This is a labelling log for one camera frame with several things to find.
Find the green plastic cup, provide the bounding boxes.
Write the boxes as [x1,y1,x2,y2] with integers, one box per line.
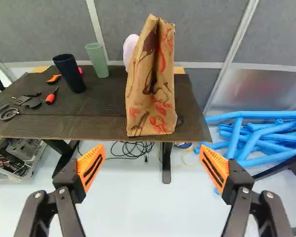
[84,42,110,79]

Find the blue foam tubes heap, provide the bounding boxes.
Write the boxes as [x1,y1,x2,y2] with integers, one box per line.
[192,110,296,168]

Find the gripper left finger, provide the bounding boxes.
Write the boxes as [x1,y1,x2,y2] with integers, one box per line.
[13,144,107,237]

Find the grey office partition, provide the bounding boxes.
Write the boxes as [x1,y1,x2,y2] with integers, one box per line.
[0,0,296,118]

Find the dark table with black legs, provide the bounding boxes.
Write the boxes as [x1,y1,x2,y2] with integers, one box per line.
[0,65,213,185]

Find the orange handled screwdriver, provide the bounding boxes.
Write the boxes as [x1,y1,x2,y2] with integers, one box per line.
[44,86,60,106]

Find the black flat parts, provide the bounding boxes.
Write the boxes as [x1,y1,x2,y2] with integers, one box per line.
[11,91,43,110]

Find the black mesh mat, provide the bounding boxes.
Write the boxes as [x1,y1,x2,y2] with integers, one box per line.
[0,65,213,143]

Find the black cylinder cup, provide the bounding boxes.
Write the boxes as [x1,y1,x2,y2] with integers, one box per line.
[52,53,87,94]

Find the orange black tool handle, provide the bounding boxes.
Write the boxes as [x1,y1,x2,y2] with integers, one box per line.
[46,74,63,84]

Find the brown printed paper bag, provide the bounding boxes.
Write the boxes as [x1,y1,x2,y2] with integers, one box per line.
[125,13,178,137]

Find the pink plush toy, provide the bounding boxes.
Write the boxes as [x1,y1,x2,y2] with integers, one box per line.
[122,34,140,73]

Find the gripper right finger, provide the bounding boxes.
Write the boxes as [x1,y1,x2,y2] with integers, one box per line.
[199,144,295,237]

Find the black floor cables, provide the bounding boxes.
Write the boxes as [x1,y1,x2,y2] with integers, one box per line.
[110,140,155,163]

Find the black ring part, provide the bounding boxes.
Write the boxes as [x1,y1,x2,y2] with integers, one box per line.
[0,103,20,122]

